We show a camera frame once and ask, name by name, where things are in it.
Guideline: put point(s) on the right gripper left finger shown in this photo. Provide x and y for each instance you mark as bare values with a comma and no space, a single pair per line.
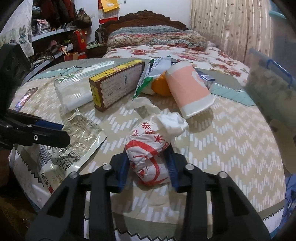
62,217

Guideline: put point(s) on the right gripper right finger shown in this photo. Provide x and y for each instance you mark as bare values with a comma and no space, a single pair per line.
234,217

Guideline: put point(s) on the beige seaweed snack bag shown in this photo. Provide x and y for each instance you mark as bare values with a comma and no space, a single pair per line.
55,164

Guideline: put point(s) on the yellow brown medicine box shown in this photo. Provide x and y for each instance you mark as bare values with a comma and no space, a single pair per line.
113,84

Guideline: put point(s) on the white red plastic bag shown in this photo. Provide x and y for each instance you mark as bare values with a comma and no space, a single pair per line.
146,143

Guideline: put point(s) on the pink white paper cup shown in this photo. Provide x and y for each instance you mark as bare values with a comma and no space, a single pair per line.
188,89

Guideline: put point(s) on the blue white milk carton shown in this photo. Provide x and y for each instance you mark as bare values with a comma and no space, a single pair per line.
207,79

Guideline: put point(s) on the green white snack wrapper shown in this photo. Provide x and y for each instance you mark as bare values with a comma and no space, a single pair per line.
152,71

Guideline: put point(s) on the beige trash bin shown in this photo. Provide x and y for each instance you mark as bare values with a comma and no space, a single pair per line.
285,140

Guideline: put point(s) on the smartphone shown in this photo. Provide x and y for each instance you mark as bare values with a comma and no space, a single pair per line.
25,98

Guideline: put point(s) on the blue patterned cloth bag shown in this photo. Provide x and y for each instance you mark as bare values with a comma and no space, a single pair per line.
289,199

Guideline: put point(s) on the blue white tissue pack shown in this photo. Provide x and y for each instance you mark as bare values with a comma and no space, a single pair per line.
73,89

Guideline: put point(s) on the cluttered shelf unit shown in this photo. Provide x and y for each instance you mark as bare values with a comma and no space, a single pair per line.
34,20

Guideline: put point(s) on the patterned bed quilt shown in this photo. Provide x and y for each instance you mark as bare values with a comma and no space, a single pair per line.
228,137

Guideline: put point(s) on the folded floral duvet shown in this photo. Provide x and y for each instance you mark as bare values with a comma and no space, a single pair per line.
156,35

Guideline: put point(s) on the floral bed sheet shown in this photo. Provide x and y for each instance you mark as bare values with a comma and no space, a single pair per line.
210,59

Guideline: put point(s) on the carved wooden headboard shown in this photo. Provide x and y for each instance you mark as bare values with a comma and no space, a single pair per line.
140,19

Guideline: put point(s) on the floral curtain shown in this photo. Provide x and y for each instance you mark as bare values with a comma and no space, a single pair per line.
235,26

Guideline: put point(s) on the clear storage box blue handle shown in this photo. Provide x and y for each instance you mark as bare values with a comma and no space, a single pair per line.
272,89

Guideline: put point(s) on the red yellow wall calendar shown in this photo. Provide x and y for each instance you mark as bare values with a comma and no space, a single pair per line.
107,10

